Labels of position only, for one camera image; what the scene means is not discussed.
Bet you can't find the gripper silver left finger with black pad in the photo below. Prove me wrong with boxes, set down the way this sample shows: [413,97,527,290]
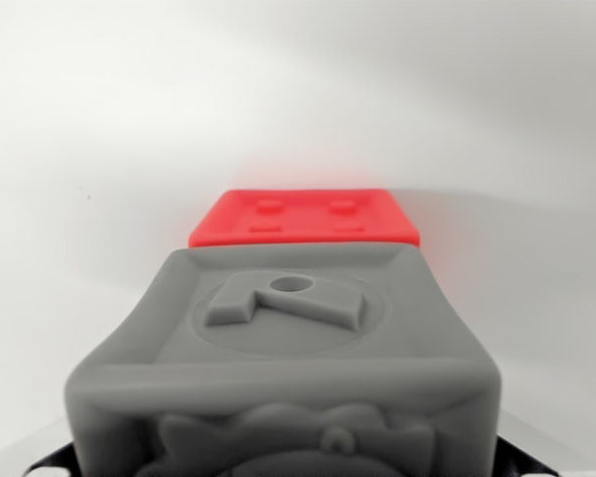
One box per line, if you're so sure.
[0,415,88,477]

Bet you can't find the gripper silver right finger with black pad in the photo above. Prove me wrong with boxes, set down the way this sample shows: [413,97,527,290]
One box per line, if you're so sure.
[489,409,596,477]

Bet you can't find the grey embossed cube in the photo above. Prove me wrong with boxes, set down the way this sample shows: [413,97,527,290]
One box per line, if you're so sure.
[64,242,503,477]

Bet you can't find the red embossed cube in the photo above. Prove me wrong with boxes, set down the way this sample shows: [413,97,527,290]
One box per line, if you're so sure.
[187,187,423,249]

